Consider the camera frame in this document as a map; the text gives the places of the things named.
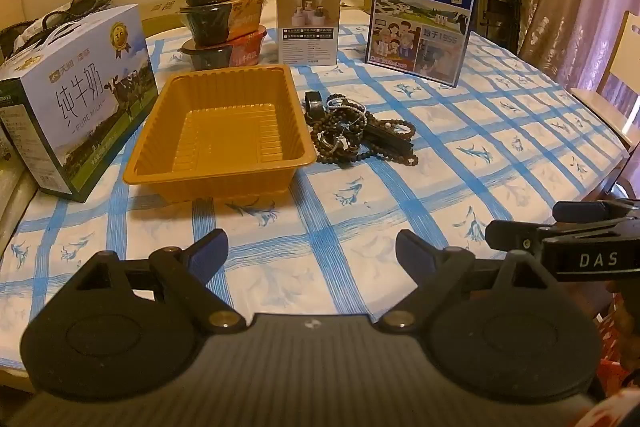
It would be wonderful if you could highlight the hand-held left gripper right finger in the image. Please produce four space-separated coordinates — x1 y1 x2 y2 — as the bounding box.
377 229 556 333

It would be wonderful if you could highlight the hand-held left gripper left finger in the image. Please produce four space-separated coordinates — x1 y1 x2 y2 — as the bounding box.
75 228 243 333

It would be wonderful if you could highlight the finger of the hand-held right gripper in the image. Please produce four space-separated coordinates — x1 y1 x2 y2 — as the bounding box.
552 199 640 224
485 219 551 254

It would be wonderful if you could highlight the black hair clip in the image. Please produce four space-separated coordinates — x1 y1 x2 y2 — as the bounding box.
362 127 417 158

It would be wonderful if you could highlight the yellow plastic tray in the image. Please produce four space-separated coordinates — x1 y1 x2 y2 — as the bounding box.
122 64 317 202

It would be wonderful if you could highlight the brown bead necklace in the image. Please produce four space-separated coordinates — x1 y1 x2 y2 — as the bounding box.
311 127 366 165

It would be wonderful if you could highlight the dark metal ring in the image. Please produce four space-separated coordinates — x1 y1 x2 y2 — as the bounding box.
320 133 346 155

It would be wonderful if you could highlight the thin silver chain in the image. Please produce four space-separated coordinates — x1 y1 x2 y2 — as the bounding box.
332 107 363 142

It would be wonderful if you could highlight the dark bead bracelet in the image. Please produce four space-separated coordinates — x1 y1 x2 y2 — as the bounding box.
327 94 371 115

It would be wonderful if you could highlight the wide black band bracelet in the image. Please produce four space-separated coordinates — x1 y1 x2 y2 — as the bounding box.
304 91 322 124

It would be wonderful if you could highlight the wooden chair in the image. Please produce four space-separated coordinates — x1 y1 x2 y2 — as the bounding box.
570 11 640 148

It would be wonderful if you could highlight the cow print milk carton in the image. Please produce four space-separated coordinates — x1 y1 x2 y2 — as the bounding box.
0 3 160 204

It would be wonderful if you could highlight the red label rice bowl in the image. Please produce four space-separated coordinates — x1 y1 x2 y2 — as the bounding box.
178 25 268 70

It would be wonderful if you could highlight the orange label rice bowl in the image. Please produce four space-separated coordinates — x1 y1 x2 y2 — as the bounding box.
178 0 269 46

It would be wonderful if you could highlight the blue illustrated milk carton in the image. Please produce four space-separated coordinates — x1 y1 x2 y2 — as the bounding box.
364 0 482 88

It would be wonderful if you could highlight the small brown cardboard box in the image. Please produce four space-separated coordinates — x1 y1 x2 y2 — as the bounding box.
141 0 183 36

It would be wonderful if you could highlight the small white product box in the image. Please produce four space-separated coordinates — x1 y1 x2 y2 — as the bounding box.
276 0 342 66

